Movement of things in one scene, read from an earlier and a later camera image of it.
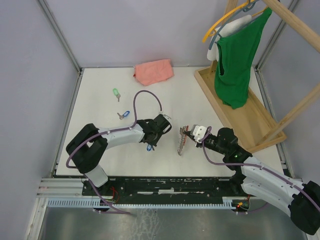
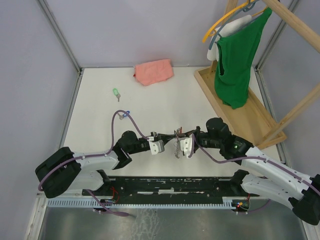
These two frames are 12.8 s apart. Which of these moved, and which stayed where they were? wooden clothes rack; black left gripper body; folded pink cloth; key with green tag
Moved: black left gripper body
Stayed: folded pink cloth; wooden clothes rack; key with green tag
